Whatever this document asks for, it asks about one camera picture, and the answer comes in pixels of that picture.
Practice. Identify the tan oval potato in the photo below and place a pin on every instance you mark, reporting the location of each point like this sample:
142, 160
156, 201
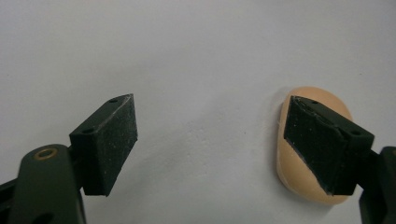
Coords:
295, 174

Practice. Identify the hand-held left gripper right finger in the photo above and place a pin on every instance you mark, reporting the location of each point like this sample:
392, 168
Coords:
323, 149

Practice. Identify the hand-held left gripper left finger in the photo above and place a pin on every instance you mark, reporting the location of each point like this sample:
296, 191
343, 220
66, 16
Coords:
106, 146

